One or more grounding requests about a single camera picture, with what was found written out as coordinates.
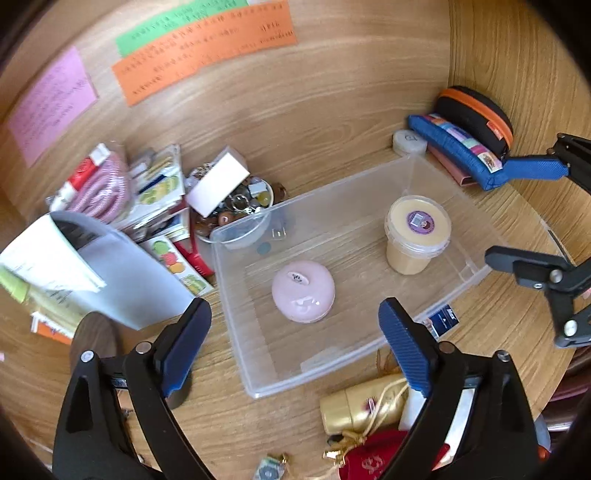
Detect white cloth drawstring pouch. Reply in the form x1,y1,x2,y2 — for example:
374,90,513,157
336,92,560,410
398,388,475,464

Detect red velvet drawstring pouch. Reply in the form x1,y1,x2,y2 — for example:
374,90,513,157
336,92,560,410
322,428,452,480

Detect clear jar with cream lid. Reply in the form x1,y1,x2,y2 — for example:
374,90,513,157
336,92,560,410
385,195,452,276

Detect gold sunscreen bottle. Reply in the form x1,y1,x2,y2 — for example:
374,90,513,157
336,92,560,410
320,373,409,435

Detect pink round compact case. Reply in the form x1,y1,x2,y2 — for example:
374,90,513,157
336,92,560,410
271,260,335,324

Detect blue pencil pouch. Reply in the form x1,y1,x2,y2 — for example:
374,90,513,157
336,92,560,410
407,114,509,191

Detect brown ceramic mug with lid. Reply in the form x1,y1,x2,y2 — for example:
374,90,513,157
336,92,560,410
68,310,195,411

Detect black orange zip case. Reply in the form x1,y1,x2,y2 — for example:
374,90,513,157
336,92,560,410
434,85,514,160

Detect small blue sachet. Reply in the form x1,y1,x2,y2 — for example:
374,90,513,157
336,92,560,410
426,305,459,339

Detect pink notebook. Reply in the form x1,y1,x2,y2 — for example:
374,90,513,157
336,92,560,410
428,144,477,187

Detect orange tube package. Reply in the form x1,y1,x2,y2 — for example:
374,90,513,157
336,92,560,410
31,311,74,345

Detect green spray bottle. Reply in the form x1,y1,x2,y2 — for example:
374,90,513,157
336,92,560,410
1,266,86,329

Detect small white round tin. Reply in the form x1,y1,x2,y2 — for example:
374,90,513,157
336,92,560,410
393,129,428,156

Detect white paper stack folder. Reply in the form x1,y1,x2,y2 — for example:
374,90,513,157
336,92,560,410
1,211,194,331

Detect fruit sticker sheet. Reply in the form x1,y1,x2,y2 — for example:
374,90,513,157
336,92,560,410
139,235,213,297

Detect clear plastic storage bin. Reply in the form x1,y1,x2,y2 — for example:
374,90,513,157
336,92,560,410
211,156,501,398

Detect white bowl of beads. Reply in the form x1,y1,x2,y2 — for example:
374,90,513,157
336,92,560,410
191,176,288,250

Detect small white cardboard box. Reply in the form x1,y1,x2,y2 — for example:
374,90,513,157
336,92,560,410
185,146,249,217

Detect orange sticky note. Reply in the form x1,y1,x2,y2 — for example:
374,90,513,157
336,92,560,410
112,1,297,106

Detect pink sticky note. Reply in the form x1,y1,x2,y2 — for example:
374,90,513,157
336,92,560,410
8,47,97,167

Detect green sticky note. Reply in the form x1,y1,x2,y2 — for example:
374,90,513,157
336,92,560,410
115,0,249,58

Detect pink coiled cord pack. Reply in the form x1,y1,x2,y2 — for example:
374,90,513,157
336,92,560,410
48,142,132,224

